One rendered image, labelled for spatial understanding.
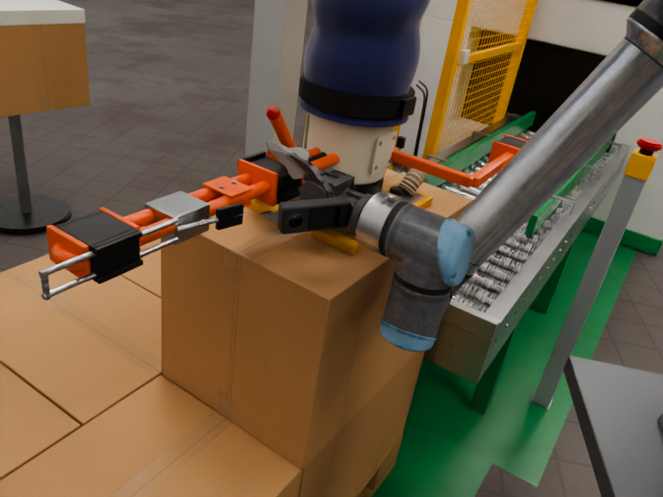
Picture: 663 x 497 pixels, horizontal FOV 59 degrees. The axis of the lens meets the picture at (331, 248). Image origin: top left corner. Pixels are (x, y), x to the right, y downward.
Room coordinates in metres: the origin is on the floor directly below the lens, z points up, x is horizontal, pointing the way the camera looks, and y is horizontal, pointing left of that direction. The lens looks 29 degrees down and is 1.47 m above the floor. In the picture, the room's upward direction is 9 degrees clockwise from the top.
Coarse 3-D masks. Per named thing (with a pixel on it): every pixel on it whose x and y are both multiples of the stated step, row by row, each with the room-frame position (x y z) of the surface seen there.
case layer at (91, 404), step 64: (0, 320) 1.07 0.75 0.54; (64, 320) 1.11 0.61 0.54; (128, 320) 1.14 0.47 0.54; (0, 384) 0.88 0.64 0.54; (64, 384) 0.90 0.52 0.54; (128, 384) 0.93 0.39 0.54; (0, 448) 0.72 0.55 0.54; (64, 448) 0.74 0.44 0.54; (128, 448) 0.77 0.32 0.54; (192, 448) 0.79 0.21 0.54; (256, 448) 0.81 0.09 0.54; (384, 448) 1.19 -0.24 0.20
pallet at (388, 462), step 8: (400, 440) 1.29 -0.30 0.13; (392, 448) 1.25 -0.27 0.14; (392, 456) 1.26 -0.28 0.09; (384, 464) 1.21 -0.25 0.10; (392, 464) 1.28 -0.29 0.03; (376, 472) 1.19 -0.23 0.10; (384, 472) 1.23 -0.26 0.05; (368, 480) 1.12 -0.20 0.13; (376, 480) 1.19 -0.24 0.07; (360, 488) 1.09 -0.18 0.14; (368, 488) 1.19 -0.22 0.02; (376, 488) 1.20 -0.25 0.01; (360, 496) 1.16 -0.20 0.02; (368, 496) 1.16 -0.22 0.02
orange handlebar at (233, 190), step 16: (320, 160) 1.03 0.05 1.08; (336, 160) 1.06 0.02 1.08; (400, 160) 1.13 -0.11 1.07; (416, 160) 1.11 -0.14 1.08; (496, 160) 1.19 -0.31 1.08; (224, 176) 0.88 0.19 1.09; (240, 176) 0.90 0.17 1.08; (448, 176) 1.08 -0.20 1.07; (464, 176) 1.06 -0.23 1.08; (480, 176) 1.08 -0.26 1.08; (192, 192) 0.80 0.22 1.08; (208, 192) 0.82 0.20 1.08; (224, 192) 0.81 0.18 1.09; (240, 192) 0.82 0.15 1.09; (256, 192) 0.86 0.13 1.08; (144, 224) 0.71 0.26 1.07; (144, 240) 0.66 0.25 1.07; (64, 256) 0.58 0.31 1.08
